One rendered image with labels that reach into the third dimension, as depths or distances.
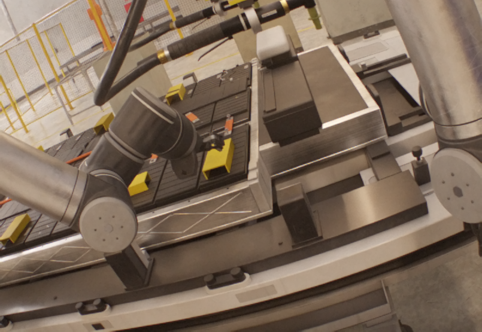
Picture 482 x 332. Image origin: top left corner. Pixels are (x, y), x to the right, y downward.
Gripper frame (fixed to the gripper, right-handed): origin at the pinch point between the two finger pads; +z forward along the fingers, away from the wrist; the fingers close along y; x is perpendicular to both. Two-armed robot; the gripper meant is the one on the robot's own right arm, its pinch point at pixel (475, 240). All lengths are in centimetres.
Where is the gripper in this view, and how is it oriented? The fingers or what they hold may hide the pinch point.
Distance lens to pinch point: 95.6
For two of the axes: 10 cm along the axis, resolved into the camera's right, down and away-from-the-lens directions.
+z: 3.7, 8.4, 4.0
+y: 0.1, 4.2, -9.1
